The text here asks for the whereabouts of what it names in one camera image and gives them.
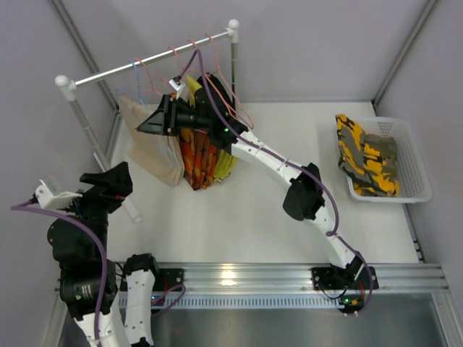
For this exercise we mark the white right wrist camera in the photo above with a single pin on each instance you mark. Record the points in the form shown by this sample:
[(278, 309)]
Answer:
[(177, 86)]

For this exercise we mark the pink hanger with black trousers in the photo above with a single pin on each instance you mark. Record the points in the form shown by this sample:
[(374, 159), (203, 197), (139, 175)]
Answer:
[(237, 110)]

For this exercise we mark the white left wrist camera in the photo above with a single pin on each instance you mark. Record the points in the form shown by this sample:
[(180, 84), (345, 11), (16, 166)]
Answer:
[(51, 196)]

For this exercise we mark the black trousers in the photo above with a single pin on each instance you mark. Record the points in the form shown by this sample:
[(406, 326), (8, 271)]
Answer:
[(218, 93)]

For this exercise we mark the white metal clothes rack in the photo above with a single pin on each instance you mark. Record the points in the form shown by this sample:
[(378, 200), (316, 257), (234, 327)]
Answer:
[(68, 87)]

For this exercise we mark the black left base bracket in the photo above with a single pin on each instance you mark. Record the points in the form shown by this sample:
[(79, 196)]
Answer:
[(167, 278)]

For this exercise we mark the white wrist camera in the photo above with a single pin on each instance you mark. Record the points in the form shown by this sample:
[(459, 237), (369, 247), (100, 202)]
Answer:
[(177, 86), (51, 196)]

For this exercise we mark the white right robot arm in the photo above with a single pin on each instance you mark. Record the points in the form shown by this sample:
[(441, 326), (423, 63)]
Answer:
[(307, 198)]

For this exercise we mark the black right base bracket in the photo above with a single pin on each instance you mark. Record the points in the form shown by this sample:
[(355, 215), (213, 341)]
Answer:
[(326, 279)]

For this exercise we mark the orange camouflage trousers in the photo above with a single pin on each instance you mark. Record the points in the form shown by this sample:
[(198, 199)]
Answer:
[(199, 157)]

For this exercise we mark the pink hanger with beige trousers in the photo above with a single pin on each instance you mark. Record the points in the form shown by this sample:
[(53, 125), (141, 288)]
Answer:
[(153, 87)]

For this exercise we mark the aluminium mounting rail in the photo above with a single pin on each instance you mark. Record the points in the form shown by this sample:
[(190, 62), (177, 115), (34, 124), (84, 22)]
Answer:
[(273, 278)]

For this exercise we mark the beige trousers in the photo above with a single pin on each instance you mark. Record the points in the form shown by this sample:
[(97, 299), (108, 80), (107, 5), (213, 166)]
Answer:
[(159, 155)]

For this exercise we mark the grey slotted cable duct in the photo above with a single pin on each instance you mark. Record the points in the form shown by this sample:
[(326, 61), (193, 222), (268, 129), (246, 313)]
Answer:
[(265, 301)]

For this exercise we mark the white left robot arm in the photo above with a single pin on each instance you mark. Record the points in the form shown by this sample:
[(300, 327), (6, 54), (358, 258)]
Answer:
[(88, 284)]

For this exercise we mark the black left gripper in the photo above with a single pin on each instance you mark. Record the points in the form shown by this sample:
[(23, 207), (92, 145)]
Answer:
[(100, 195)]

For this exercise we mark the black base bracket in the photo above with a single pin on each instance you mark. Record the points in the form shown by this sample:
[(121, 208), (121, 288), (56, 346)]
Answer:
[(167, 278), (326, 279)]

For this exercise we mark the pink hanger with orange trousers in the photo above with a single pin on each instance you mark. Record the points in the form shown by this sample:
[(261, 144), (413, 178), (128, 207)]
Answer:
[(179, 63)]

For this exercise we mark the blue wire hanger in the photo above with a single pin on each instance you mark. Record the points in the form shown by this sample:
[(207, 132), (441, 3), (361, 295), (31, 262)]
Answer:
[(139, 86)]

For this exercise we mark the lime green trousers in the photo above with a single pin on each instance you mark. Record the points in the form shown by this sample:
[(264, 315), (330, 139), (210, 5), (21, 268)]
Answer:
[(224, 161)]

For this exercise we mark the white perforated plastic basket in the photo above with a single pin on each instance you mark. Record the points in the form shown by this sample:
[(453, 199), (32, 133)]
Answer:
[(414, 186)]

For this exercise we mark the green yellow camouflage trousers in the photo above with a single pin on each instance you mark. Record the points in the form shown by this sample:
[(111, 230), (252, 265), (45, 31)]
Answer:
[(369, 160)]

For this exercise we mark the pink hanger with lime trousers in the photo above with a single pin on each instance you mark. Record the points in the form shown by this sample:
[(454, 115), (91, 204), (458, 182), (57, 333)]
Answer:
[(197, 53)]

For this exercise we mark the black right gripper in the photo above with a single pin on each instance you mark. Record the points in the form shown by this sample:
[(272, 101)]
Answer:
[(170, 118)]

